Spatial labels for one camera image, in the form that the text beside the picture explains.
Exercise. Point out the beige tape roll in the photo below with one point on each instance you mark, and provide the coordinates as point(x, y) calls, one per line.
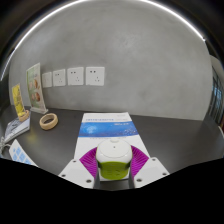
point(42, 122)

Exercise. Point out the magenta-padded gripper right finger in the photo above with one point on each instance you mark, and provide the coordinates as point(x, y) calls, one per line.
point(151, 171)

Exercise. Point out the white ceiling light strip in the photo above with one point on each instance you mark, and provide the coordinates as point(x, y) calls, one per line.
point(50, 15)

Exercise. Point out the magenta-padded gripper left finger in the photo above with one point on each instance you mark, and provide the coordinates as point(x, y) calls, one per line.
point(78, 171)

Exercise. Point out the small yellow green card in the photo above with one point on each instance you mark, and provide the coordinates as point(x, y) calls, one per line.
point(17, 96)

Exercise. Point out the green and white charger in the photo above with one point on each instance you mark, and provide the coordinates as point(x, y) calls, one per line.
point(114, 156)

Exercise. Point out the large food picture sign stand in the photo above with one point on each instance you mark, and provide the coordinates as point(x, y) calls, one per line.
point(35, 88)

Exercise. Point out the white and blue booklet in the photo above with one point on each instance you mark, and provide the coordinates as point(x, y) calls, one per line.
point(106, 130)

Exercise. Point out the glass partition with dark frames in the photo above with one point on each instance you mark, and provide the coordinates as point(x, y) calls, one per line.
point(216, 96)

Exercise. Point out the white power strip blue sockets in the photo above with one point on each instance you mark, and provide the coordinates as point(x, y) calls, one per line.
point(20, 154)

